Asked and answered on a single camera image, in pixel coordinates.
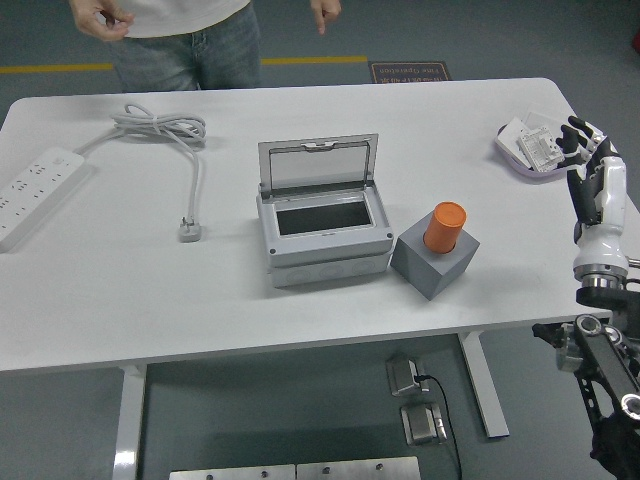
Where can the person's left hand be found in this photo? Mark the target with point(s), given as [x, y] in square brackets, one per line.
[325, 12]

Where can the person's right hand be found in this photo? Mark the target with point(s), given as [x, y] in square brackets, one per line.
[97, 22]

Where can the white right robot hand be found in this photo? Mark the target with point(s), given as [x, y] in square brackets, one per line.
[602, 245]

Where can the transparent hinged box lid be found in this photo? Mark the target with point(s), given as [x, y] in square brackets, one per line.
[320, 167]

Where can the orange cylindrical battery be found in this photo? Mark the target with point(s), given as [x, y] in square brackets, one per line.
[445, 227]

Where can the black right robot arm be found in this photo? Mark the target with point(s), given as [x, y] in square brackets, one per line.
[605, 360]

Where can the silver floor socket box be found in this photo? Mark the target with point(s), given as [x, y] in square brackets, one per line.
[422, 425]
[402, 375]

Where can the purple plastic tray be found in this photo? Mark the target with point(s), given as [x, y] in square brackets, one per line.
[540, 176]

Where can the person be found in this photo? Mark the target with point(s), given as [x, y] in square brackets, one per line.
[190, 55]

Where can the dark printed floor sign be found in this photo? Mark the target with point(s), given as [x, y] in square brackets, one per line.
[410, 72]

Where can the clear plastic packet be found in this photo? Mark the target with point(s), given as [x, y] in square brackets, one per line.
[542, 117]

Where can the white power strip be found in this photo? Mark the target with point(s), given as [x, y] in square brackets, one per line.
[35, 190]

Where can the grey cube holder block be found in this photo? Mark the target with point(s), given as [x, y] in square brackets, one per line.
[425, 270]

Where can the red object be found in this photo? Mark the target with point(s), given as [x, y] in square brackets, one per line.
[636, 45]

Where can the grey metal plate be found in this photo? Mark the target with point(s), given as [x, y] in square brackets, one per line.
[230, 473]
[357, 470]

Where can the white switch panel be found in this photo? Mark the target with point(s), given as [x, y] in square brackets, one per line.
[537, 147]

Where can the grey electrical enclosure box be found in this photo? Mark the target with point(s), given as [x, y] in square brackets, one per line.
[325, 252]

